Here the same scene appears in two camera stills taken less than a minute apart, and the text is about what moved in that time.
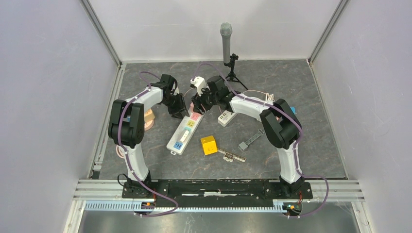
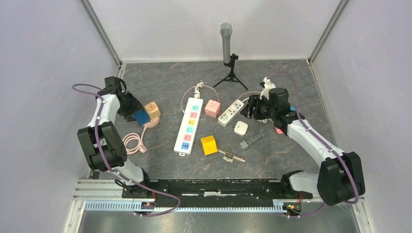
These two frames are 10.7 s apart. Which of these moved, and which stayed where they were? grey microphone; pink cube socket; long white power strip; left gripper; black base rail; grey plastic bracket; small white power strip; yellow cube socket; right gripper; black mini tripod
Moved: right gripper; left gripper; long white power strip; pink cube socket
Stayed: small white power strip; grey plastic bracket; grey microphone; yellow cube socket; black base rail; black mini tripod
